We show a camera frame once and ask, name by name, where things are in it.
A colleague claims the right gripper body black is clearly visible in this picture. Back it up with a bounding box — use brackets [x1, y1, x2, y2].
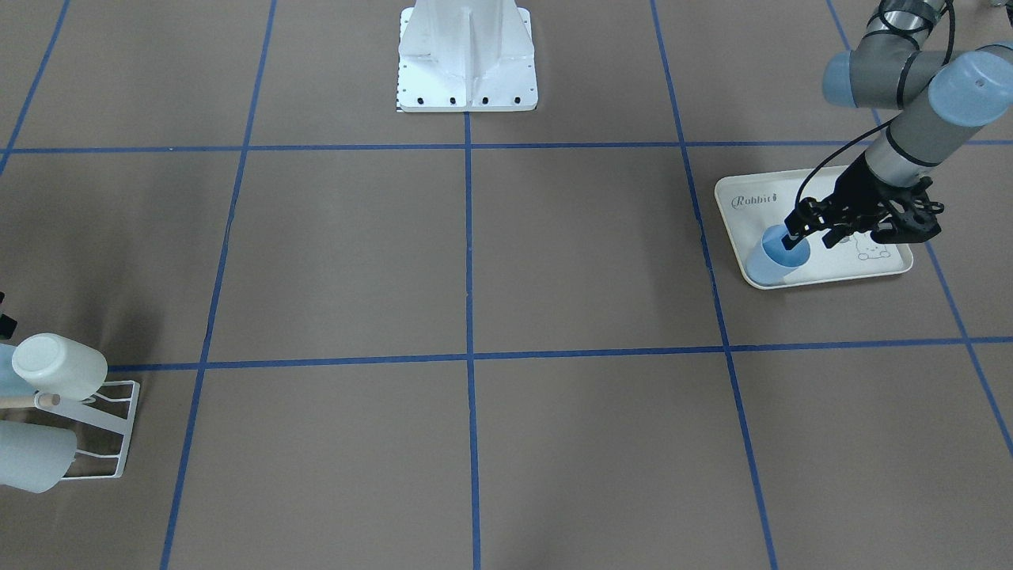
[0, 307, 18, 340]

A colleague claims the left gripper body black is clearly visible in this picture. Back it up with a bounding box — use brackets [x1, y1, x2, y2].
[795, 154, 911, 238]

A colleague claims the white plastic cup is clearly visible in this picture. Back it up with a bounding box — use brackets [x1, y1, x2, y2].
[12, 332, 108, 401]

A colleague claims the grey plastic cup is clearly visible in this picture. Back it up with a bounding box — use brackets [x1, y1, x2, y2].
[1, 420, 78, 494]

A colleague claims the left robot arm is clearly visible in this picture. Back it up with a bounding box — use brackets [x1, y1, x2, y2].
[782, 1, 1012, 250]

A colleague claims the cream plastic tray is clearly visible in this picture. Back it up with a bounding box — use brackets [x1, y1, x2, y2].
[714, 168, 915, 291]

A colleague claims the white wire cup rack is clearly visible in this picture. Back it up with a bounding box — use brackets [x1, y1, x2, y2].
[2, 380, 142, 489]

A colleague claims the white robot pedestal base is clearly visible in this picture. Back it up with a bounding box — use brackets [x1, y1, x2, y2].
[396, 1, 539, 113]

